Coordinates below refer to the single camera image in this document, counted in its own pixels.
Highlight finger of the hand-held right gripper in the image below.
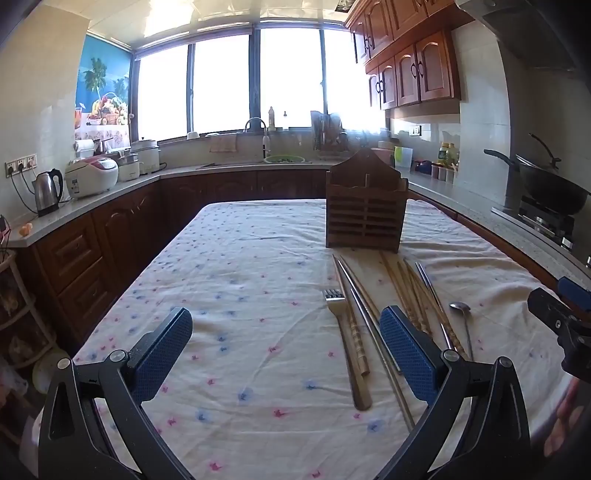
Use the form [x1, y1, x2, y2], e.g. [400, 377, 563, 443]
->
[556, 276, 591, 319]
[527, 287, 591, 384]

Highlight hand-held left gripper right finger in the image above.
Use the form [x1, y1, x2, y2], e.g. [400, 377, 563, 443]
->
[376, 305, 532, 480]

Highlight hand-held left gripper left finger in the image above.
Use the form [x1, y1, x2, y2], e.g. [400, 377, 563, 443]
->
[38, 307, 195, 480]

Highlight metal chopstick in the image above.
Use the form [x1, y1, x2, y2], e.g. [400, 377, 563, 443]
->
[348, 287, 416, 431]
[418, 262, 445, 320]
[414, 261, 455, 352]

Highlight metal fork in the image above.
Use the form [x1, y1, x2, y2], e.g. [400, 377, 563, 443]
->
[324, 289, 373, 411]

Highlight metal spoon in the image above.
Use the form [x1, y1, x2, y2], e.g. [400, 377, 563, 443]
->
[449, 301, 475, 361]

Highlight wooden utensil holder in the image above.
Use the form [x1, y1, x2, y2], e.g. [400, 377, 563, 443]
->
[326, 148, 409, 254]

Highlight gas stove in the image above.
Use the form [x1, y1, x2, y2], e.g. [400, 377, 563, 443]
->
[492, 194, 578, 252]

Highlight black wok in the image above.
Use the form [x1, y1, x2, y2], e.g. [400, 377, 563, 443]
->
[484, 134, 591, 215]

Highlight white floral tablecloth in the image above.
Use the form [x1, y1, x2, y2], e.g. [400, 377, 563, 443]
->
[71, 198, 578, 480]

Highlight dark wooden base cabinets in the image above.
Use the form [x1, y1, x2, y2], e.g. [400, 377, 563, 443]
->
[9, 168, 328, 352]

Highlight grey kitchen countertop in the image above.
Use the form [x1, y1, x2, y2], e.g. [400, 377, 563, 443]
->
[0, 157, 591, 287]

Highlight white storage rack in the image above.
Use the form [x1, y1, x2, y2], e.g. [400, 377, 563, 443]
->
[0, 249, 70, 416]

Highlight small white steamer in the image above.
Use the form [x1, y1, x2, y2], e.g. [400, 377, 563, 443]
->
[115, 152, 141, 182]

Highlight white pink rice cooker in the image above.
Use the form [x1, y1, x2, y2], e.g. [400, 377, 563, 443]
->
[65, 156, 120, 199]

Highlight large white rice cooker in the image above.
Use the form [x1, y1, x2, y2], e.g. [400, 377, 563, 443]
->
[130, 137, 161, 175]

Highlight kitchen sink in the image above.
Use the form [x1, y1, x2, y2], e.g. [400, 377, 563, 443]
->
[198, 159, 269, 169]

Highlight steel electric kettle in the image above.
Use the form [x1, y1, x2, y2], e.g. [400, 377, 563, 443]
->
[31, 168, 64, 217]

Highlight chrome sink faucet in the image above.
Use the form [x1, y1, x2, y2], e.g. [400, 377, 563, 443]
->
[244, 117, 271, 160]

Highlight dish drying rack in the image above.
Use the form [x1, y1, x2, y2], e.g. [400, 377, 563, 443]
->
[310, 110, 349, 155]

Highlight range hood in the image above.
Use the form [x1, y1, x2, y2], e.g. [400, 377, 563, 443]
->
[455, 0, 591, 72]

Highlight kitchen window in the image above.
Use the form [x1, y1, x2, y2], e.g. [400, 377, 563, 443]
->
[134, 23, 389, 144]

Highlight wall socket strip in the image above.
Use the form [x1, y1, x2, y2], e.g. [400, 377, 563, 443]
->
[6, 154, 38, 176]

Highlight tropical fruit wall poster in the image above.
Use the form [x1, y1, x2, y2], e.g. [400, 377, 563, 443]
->
[74, 34, 132, 141]

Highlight wooden wall cabinets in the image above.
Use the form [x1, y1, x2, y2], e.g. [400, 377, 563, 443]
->
[344, 0, 462, 112]

